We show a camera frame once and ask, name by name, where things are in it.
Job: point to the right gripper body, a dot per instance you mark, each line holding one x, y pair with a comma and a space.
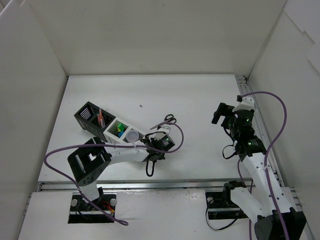
222, 114

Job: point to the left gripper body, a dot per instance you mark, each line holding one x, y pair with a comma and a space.
152, 141

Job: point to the clear jar of paper clips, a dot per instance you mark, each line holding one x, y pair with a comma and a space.
132, 136

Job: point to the green highlighter marker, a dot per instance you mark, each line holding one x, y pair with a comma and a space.
121, 126

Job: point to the orange brown pen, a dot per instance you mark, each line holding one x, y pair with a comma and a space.
101, 117

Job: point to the blue pen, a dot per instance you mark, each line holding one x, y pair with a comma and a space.
99, 119

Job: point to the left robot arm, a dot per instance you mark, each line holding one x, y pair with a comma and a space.
88, 163

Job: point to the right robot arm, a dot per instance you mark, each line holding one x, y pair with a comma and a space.
272, 215

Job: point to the white slotted desk organizer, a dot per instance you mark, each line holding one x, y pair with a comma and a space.
111, 133

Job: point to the black handled scissors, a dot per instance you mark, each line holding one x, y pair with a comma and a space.
168, 119

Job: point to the aluminium rail right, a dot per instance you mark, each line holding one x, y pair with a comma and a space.
294, 196

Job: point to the aluminium rail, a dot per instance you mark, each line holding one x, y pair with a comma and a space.
143, 185
294, 196

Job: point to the aluminium rail front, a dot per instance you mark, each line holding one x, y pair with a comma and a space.
143, 185

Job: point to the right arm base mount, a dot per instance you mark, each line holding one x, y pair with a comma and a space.
217, 208

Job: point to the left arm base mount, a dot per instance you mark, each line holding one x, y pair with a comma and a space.
82, 212

